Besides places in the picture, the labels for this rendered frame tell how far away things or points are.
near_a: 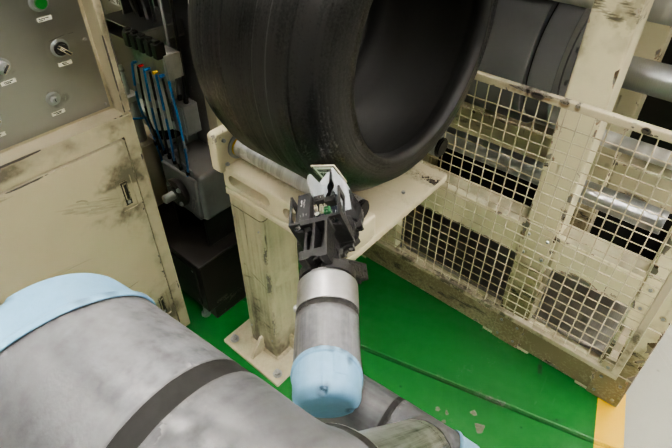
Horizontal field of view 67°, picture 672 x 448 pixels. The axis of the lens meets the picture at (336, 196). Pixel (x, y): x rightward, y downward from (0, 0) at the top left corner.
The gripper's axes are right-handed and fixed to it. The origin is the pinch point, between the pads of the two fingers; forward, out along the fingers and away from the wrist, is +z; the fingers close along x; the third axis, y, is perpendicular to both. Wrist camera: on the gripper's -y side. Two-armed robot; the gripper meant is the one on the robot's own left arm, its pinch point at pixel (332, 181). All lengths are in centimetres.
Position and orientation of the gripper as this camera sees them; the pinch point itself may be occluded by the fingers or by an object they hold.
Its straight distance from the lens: 79.2
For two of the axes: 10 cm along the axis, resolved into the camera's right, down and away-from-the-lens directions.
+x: -9.4, 2.4, 2.4
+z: -0.1, -7.2, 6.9
